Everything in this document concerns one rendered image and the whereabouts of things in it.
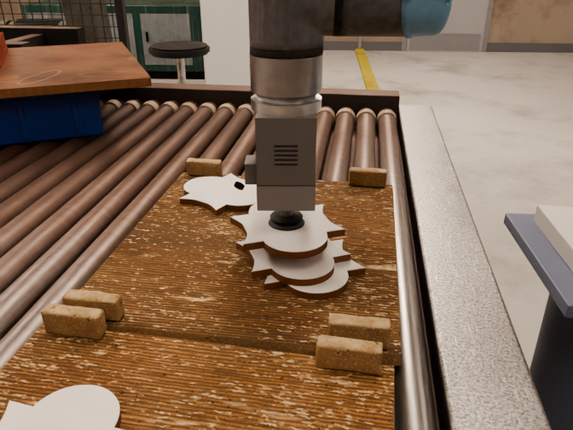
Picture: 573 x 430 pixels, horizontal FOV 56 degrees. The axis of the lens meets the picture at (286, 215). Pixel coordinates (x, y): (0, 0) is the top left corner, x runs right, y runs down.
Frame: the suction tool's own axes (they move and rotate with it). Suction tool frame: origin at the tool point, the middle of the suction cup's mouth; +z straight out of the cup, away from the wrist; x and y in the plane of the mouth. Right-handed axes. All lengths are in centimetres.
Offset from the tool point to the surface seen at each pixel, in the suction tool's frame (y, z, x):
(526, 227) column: -21.3, 10.3, 38.6
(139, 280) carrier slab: 5.1, 3.7, -16.7
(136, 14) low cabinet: -529, 31, -160
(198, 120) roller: -66, 6, -21
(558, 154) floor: -297, 98, 183
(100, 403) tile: 24.7, 2.7, -14.8
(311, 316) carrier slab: 11.6, 3.7, 2.7
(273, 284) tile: 6.7, 3.0, -1.4
